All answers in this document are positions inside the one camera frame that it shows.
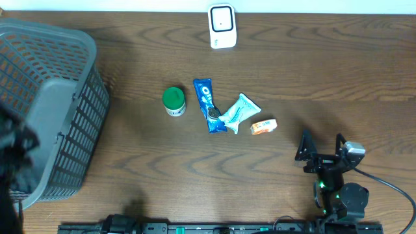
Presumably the white mint tissue pack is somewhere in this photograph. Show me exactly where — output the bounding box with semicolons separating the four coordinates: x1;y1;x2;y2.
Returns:
219;93;261;134

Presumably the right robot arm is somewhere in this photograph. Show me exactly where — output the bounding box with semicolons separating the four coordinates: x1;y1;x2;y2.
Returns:
294;130;369;233

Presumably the grey plastic mesh basket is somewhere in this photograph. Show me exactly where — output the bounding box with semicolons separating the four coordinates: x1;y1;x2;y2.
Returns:
1;19;110;209

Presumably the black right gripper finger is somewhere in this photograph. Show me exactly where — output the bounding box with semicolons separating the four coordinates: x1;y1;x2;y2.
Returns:
335;133;346;159
294;129;317;161

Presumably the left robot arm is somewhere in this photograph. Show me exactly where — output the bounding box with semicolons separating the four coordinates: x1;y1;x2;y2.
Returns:
1;106;39;233

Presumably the green lid white jar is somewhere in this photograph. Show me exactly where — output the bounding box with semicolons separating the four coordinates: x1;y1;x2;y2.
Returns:
162;87;186;117

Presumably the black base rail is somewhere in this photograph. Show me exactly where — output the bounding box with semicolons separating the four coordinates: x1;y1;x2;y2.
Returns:
57;214;384;234

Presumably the blue Oreo cookie pack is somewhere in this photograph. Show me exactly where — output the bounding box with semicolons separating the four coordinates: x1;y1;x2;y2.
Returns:
193;79;227;134

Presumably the small orange snack box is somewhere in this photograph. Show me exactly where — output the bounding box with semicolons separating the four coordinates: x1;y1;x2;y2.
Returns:
250;119;278;135

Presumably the white barcode scanner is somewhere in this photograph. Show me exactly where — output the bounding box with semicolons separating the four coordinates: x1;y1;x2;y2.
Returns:
207;4;237;49

